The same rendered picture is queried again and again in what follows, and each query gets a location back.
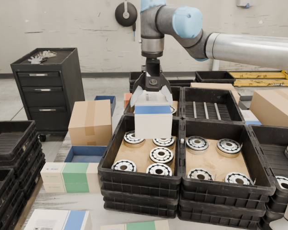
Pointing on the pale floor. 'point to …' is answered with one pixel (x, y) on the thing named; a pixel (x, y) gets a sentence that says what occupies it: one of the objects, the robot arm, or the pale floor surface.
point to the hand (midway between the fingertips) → (151, 108)
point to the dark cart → (50, 89)
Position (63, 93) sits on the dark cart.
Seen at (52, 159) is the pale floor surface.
